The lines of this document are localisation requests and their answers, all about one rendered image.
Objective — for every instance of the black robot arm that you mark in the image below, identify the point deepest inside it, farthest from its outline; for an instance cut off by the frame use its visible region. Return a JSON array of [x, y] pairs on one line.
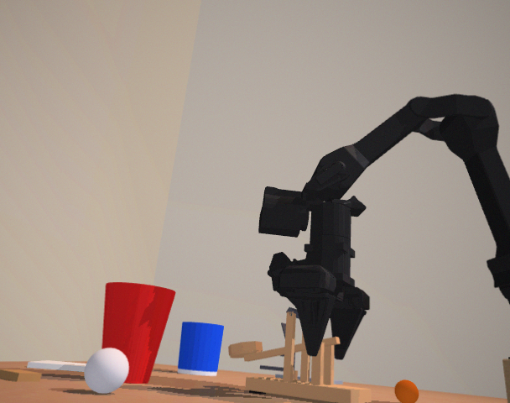
[[470, 129]]

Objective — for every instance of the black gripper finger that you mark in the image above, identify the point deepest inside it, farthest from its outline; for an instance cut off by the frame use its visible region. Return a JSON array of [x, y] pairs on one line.
[[314, 311], [344, 323]]

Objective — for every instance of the white ball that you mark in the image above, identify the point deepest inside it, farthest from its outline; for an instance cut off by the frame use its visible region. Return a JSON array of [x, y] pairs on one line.
[[106, 370]]

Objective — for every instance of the orange ball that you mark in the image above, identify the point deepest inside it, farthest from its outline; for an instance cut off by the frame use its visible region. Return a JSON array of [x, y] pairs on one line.
[[406, 391]]

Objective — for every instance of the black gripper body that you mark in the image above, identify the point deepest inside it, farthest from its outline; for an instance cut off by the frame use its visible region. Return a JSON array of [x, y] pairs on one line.
[[329, 273]]

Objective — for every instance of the red plastic cup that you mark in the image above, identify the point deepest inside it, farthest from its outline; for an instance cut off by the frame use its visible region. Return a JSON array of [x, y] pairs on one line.
[[134, 319]]

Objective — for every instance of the blue mug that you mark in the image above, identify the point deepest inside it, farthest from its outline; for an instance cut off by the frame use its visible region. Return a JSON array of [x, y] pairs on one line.
[[200, 347]]

